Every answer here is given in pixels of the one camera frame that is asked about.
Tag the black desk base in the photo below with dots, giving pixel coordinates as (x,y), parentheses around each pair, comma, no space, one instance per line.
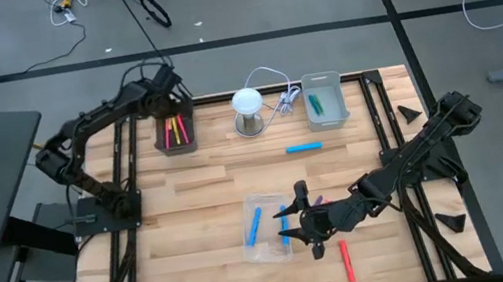
(38,235)

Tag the cyan opaque marker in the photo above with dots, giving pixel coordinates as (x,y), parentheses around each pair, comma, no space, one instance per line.
(304,147)

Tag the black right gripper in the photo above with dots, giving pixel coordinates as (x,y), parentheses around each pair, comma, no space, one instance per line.
(302,193)

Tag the blue translucent marker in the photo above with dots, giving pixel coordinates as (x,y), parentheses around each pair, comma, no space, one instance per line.
(285,223)
(255,226)

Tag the light grey plastic bin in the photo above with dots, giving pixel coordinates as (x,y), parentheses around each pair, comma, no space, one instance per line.
(333,113)

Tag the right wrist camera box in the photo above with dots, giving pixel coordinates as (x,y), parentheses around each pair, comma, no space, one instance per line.
(330,219)

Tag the green translucent marker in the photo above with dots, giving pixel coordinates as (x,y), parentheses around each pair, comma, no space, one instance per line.
(319,105)

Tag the clear plastic bin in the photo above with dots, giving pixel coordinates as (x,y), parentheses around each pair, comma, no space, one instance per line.
(274,254)

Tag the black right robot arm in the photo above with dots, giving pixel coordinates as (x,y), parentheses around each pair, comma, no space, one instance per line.
(401,161)

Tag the white dome table lamp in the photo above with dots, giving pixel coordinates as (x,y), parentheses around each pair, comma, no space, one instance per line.
(246,101)

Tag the black triangular bracket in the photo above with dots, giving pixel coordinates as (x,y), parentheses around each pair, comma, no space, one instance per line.
(453,223)
(408,113)

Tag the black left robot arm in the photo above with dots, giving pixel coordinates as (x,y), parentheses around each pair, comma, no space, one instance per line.
(77,128)

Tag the teal green marker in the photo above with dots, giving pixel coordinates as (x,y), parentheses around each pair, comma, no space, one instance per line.
(313,105)

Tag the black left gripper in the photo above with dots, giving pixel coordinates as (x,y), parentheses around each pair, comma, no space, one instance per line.
(164,99)

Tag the dark smoky plastic bin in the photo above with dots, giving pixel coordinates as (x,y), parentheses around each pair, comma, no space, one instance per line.
(161,145)

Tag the yellow marker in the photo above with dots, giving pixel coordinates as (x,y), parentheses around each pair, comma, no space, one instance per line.
(175,130)

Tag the red orange marker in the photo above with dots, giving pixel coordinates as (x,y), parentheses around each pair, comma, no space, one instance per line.
(347,261)

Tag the black aluminium table frame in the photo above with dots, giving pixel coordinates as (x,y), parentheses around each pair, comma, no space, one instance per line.
(373,77)

